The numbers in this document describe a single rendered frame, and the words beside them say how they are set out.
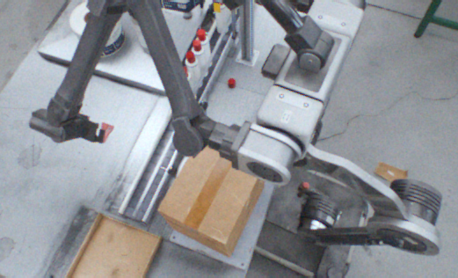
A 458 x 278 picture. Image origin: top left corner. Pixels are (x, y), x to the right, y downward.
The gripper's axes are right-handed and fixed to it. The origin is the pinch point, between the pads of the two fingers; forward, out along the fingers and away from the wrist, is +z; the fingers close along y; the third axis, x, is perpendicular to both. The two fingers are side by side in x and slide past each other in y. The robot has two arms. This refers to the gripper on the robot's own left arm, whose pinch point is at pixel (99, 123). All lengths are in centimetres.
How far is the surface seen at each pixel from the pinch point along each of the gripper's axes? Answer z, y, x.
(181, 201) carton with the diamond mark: -2.7, -36.0, 12.8
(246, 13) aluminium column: 45, -25, -48
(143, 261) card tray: 6, -25, 47
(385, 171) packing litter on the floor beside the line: 140, -108, 16
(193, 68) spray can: 37.0, -12.5, -22.1
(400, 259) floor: 112, -129, 52
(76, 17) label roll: 39, 47, -26
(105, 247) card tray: 5.4, -9.5, 47.5
